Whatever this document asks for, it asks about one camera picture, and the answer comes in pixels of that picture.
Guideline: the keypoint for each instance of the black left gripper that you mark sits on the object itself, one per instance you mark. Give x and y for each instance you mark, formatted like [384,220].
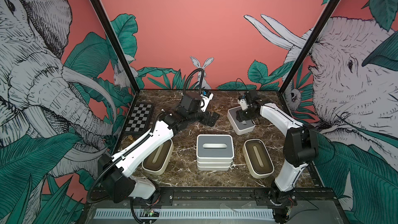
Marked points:
[213,118]

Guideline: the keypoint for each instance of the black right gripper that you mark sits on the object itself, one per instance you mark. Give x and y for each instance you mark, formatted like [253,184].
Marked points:
[241,116]

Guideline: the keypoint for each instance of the white box grey lid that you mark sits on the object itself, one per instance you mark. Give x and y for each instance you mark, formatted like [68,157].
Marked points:
[218,148]
[240,128]

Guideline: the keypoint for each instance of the cream box dark lid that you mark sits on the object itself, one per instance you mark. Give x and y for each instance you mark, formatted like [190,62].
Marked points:
[157,162]
[257,159]

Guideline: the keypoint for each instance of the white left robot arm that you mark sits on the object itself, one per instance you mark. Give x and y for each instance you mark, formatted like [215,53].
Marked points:
[116,180]

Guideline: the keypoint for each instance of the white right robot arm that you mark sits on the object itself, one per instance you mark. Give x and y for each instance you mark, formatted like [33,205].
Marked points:
[301,142]

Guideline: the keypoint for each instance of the black white checkerboard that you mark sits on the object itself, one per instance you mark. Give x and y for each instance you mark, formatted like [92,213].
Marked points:
[139,121]

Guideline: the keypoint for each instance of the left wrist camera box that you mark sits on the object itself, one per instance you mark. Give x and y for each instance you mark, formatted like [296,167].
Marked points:
[191,102]

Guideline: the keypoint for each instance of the black left corner post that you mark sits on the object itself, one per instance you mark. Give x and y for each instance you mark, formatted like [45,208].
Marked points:
[110,33]

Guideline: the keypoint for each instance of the black corner post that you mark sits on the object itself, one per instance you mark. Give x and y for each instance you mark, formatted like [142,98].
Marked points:
[318,28]
[110,33]

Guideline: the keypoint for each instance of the white perforated cable duct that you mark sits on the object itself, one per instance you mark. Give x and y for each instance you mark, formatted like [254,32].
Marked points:
[181,213]

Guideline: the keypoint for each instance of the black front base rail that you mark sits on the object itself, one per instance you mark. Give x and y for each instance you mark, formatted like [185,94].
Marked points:
[303,201]

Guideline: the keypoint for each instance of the black right corner post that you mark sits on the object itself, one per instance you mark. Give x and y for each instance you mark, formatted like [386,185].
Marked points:
[318,28]

